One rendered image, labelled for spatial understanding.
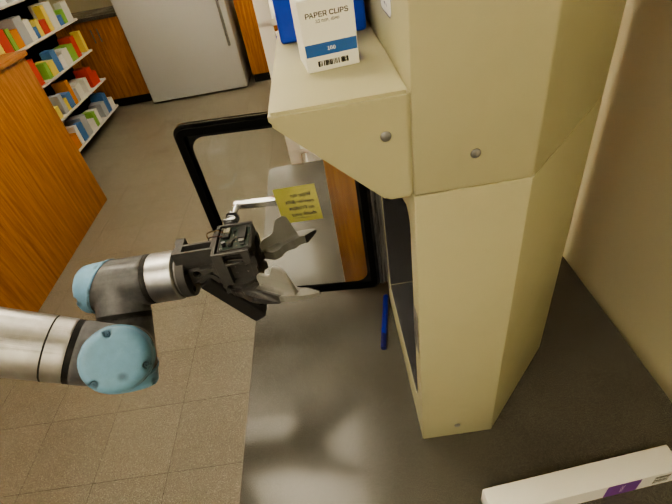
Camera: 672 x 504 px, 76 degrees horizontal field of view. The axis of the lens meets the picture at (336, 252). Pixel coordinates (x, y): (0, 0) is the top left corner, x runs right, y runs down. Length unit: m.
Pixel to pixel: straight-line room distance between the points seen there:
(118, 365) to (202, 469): 1.44
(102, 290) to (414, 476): 0.54
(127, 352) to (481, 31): 0.46
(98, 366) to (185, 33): 5.08
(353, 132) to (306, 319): 0.63
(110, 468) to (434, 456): 1.60
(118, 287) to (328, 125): 0.43
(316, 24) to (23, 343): 0.44
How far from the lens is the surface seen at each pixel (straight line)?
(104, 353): 0.54
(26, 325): 0.58
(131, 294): 0.68
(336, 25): 0.43
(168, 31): 5.52
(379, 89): 0.37
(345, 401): 0.82
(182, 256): 0.64
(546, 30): 0.39
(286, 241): 0.69
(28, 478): 2.35
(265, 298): 0.61
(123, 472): 2.11
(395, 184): 0.40
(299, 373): 0.87
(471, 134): 0.40
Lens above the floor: 1.64
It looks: 40 degrees down
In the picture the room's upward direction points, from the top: 11 degrees counter-clockwise
